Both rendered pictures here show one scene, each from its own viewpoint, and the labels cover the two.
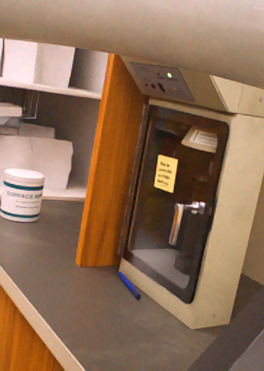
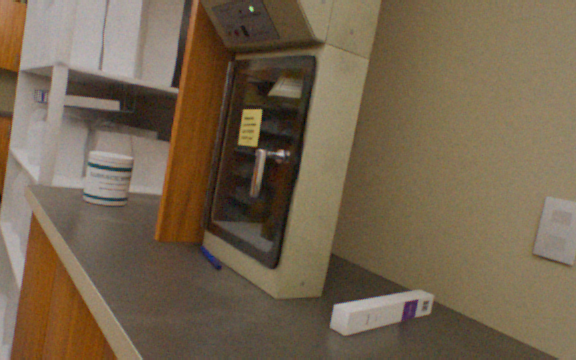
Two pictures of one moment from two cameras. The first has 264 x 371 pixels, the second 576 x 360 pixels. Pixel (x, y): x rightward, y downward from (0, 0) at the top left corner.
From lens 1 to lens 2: 0.33 m
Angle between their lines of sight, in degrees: 7
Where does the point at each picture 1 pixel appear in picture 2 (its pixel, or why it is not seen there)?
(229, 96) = (316, 20)
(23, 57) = (122, 53)
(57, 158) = (157, 157)
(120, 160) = (204, 125)
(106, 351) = (165, 316)
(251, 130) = (341, 66)
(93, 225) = (175, 195)
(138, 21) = not seen: outside the picture
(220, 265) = (309, 223)
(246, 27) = not seen: outside the picture
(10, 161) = not seen: hidden behind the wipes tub
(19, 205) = (103, 187)
